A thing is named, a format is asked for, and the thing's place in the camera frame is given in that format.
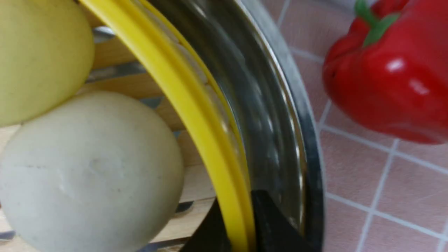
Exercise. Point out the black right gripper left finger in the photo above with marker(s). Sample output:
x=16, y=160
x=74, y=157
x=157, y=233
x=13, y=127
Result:
x=211, y=235

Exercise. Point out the stainless steel pot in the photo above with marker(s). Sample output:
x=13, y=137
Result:
x=245, y=52

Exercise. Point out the red bell pepper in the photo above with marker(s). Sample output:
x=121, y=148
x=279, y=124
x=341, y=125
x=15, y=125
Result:
x=389, y=72

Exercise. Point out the white bun right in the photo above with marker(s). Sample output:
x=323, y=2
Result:
x=100, y=173

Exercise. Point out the yellow rimmed bamboo steamer basket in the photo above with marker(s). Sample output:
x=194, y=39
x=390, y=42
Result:
x=139, y=54

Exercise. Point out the pink checkered tablecloth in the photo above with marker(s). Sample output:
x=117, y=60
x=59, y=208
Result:
x=383, y=194

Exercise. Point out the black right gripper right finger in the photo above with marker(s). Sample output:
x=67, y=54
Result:
x=273, y=231

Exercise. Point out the pale green bun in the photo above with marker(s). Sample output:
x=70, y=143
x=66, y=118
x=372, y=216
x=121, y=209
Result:
x=47, y=52

